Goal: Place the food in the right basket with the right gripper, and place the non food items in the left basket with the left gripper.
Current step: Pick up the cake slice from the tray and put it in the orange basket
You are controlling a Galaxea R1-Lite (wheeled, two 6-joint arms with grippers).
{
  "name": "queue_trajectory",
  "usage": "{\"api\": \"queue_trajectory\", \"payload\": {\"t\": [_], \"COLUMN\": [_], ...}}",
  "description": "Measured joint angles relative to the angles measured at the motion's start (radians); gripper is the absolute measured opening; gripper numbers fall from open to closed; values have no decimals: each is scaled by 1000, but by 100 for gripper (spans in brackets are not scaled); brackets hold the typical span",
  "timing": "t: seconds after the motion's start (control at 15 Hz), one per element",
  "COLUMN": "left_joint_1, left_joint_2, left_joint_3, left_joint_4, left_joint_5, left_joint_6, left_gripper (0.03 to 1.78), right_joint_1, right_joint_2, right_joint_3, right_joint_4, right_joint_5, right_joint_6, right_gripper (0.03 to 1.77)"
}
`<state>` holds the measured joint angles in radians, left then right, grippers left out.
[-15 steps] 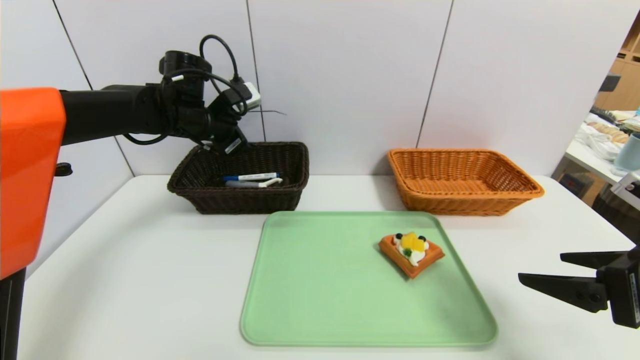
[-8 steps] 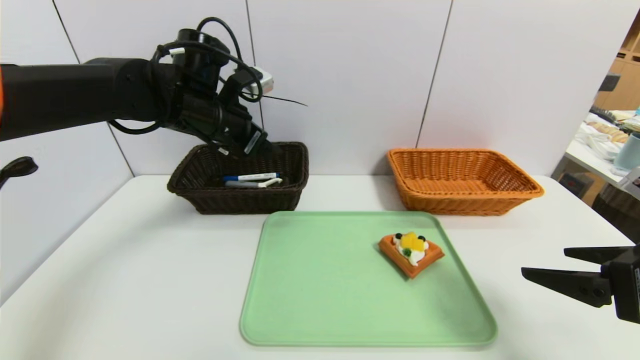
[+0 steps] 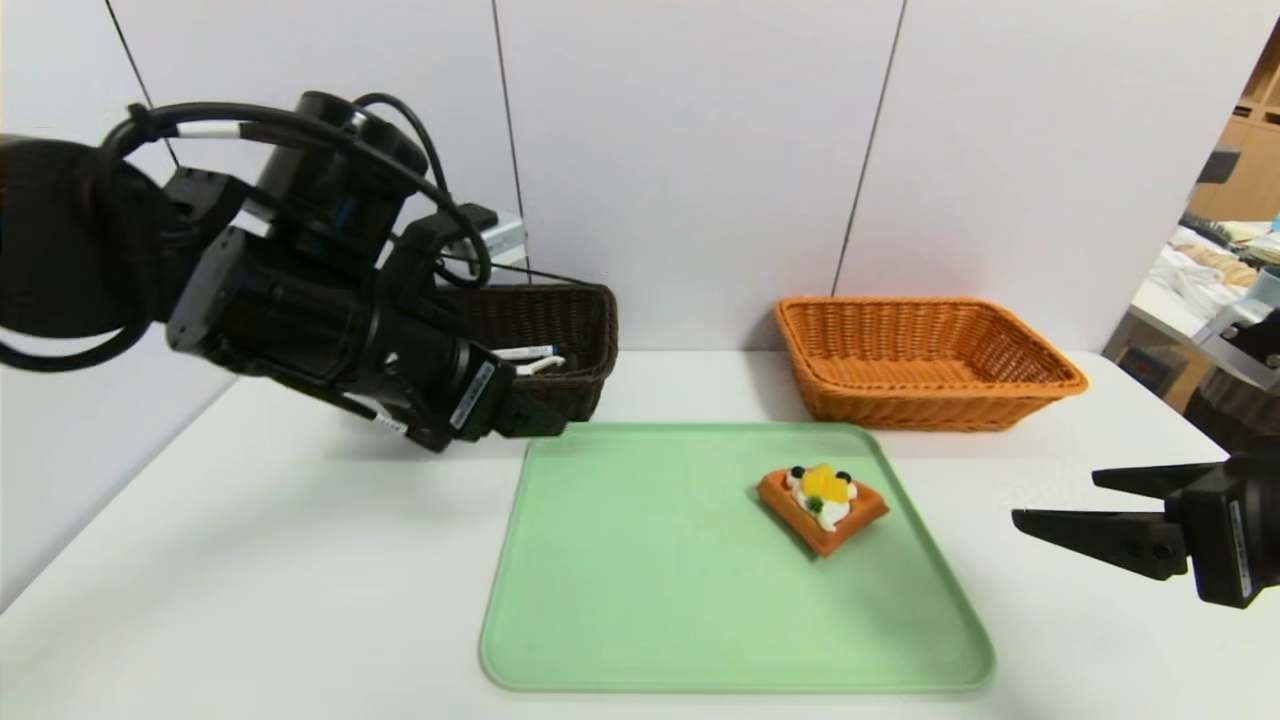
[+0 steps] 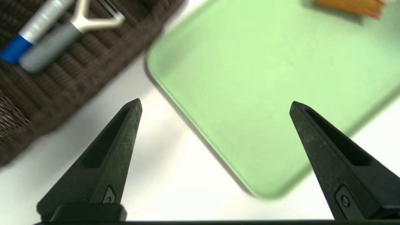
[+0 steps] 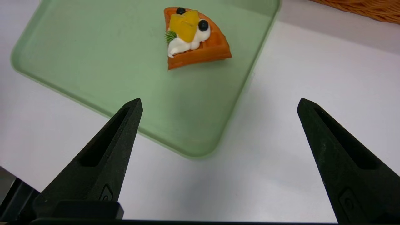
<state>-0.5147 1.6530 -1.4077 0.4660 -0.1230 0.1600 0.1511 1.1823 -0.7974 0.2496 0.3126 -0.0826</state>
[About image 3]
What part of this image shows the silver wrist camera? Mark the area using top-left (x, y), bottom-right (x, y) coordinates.
top-left (1208, 305), bottom-right (1280, 393)
top-left (400, 204), bottom-right (529, 293)

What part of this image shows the orange wicker basket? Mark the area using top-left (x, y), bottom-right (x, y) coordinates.
top-left (774, 295), bottom-right (1090, 432)

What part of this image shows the white crumpled cloth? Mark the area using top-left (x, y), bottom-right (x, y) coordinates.
top-left (1148, 245), bottom-right (1241, 321)

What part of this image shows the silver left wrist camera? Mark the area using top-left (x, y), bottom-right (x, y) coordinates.
top-left (400, 204), bottom-right (529, 293)

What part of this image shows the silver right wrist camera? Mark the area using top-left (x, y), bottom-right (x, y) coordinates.
top-left (1208, 305), bottom-right (1280, 393)

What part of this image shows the brown box under table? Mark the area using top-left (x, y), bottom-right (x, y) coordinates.
top-left (1113, 343), bottom-right (1206, 413)

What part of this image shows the wooden shelf cabinet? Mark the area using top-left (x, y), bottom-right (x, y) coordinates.
top-left (1185, 20), bottom-right (1280, 223)

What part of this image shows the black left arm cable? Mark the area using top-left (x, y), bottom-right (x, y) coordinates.
top-left (0, 92), bottom-right (493, 373)

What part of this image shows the thin black cable tie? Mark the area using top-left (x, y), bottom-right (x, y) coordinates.
top-left (440, 255), bottom-right (601, 288)

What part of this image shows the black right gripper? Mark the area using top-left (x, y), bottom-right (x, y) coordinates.
top-left (1011, 449), bottom-right (1280, 610)

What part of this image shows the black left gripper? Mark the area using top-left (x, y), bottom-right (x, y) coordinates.
top-left (368, 306), bottom-right (568, 453)

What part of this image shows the toy waffle with fruit cream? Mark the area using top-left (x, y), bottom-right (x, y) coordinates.
top-left (756, 463), bottom-right (890, 557)

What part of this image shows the white background table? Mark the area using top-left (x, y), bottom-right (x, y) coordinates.
top-left (1125, 222), bottom-right (1280, 351)

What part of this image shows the dark brown wicker basket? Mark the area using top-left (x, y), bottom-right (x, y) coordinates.
top-left (430, 283), bottom-right (621, 423)

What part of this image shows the light green plastic tray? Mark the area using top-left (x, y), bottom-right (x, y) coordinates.
top-left (480, 421), bottom-right (996, 694)

